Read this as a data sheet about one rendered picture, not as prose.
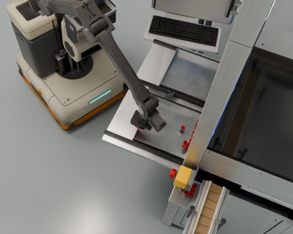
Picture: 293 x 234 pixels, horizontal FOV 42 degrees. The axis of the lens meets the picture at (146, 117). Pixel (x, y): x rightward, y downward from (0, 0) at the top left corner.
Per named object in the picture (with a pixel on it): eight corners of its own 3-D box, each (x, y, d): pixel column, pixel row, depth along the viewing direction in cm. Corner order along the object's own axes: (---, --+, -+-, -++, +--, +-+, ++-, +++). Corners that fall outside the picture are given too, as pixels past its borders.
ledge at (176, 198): (206, 188, 175) (207, 186, 173) (197, 213, 168) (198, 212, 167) (177, 176, 177) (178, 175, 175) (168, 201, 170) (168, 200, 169)
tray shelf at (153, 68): (236, 68, 210) (237, 66, 208) (195, 178, 176) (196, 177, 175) (156, 39, 217) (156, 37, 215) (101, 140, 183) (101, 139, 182)
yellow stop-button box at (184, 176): (194, 177, 167) (196, 170, 160) (188, 191, 163) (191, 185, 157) (177, 170, 168) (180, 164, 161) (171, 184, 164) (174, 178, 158)
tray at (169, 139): (216, 123, 190) (217, 120, 187) (199, 168, 177) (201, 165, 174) (153, 99, 194) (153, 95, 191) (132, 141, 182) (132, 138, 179)
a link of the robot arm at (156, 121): (154, 94, 160) (138, 106, 157) (172, 113, 158) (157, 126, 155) (151, 105, 171) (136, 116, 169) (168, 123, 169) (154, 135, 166)
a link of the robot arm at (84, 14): (97, -6, 142) (76, 8, 139) (113, 26, 150) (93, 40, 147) (53, -10, 177) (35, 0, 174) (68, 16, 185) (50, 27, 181)
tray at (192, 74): (235, 73, 206) (236, 69, 203) (221, 111, 193) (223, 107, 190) (176, 51, 211) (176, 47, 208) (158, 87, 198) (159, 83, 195)
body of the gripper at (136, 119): (149, 132, 174) (153, 125, 167) (129, 122, 174) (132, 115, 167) (155, 120, 177) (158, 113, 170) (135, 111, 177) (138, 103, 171)
